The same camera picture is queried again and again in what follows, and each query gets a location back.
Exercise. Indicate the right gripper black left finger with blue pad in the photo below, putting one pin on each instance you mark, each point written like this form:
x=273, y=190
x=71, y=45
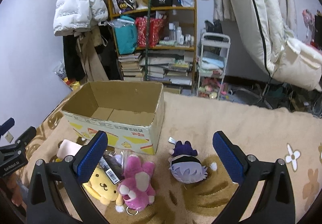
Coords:
x=45, y=203

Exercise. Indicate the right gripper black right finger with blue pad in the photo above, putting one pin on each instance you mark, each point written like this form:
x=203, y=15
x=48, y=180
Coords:
x=276, y=203

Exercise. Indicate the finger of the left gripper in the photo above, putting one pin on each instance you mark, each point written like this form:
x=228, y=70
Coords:
x=26, y=137
x=6, y=126

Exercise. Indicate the yellow dog plush toy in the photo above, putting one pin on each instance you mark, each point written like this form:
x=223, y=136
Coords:
x=102, y=188

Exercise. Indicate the black barcode package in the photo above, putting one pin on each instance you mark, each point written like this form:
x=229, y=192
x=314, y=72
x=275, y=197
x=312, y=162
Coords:
x=111, y=169

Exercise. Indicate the pink rabbit plush toy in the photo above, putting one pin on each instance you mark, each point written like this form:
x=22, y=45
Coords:
x=136, y=189

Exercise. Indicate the white haired purple plush doll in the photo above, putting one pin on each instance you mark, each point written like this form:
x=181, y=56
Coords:
x=185, y=167

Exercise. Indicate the purple plush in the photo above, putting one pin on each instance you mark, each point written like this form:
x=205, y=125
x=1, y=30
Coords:
x=120, y=158

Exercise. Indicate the black hanging garment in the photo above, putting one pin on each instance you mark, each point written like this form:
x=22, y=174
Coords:
x=72, y=62

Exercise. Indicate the cardboard box printed front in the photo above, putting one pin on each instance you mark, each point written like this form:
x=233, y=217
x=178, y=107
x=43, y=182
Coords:
x=130, y=113

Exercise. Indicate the beige hanging trousers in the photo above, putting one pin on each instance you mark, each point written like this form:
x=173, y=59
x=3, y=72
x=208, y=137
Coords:
x=90, y=61

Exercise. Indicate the white puffer jacket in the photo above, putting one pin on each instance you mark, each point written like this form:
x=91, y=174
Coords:
x=77, y=16

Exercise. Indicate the teal bag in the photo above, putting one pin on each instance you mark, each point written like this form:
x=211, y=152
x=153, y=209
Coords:
x=126, y=34

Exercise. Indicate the wooden bookshelf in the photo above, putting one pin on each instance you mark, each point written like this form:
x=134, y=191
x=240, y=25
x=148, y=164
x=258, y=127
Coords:
x=179, y=30

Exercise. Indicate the stack of books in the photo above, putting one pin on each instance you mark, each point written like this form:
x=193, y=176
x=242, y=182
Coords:
x=168, y=65

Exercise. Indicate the red patterned gift bag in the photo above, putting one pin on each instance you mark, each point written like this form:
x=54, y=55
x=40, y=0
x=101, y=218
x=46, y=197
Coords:
x=150, y=32

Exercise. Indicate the white rolling cart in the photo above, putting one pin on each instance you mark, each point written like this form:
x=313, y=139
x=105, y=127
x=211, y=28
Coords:
x=211, y=65

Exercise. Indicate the green pole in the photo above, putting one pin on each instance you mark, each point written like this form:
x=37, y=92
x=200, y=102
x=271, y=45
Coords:
x=147, y=41

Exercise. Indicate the cream duvet with black zipper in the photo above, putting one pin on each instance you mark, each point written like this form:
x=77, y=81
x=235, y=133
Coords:
x=273, y=48

